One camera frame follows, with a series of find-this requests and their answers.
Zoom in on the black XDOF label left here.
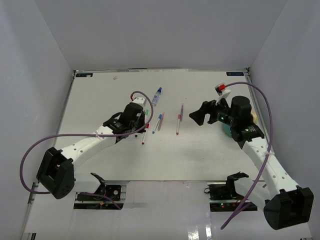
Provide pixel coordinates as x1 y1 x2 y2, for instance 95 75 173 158
75 73 93 78

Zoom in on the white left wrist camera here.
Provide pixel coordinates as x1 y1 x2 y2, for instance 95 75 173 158
131 97 147 108

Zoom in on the red cap white marker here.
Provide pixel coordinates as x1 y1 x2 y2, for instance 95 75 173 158
141 123 149 145

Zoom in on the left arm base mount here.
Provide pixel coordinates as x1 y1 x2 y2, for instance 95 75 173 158
73 172 126 210

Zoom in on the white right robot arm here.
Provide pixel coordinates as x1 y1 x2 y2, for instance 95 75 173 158
189 96 314 230

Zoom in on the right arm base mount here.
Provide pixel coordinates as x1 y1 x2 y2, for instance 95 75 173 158
203 172 249 213

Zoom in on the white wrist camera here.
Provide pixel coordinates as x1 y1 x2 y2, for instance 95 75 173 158
215 83 231 105
131 97 147 108

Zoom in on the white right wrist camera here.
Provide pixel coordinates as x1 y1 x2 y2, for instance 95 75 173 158
215 83 231 105

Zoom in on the pink cap white marker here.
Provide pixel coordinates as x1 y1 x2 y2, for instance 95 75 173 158
175 114 181 136

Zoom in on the purple clear gel pen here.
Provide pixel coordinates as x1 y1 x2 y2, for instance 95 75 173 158
179 103 184 122

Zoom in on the teal round organizer container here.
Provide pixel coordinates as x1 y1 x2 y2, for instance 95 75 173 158
221 123 232 138

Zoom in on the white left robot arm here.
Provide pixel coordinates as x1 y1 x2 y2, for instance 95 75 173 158
36 100 208 200

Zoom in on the beige tape roll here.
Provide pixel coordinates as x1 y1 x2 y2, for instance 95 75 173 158
250 111 258 124

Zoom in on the clear blue spray bottle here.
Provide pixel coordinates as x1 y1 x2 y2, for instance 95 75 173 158
151 87 162 107

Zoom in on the black XDOF label right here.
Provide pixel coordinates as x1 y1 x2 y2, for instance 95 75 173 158
226 71 244 77

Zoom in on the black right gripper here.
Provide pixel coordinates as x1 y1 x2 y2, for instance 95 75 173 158
189 95 237 128

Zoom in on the blue cap white marker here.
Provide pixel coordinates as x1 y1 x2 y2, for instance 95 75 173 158
152 114 162 134

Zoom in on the black xdof label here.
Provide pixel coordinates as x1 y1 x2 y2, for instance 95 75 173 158
226 71 244 77
75 73 93 78

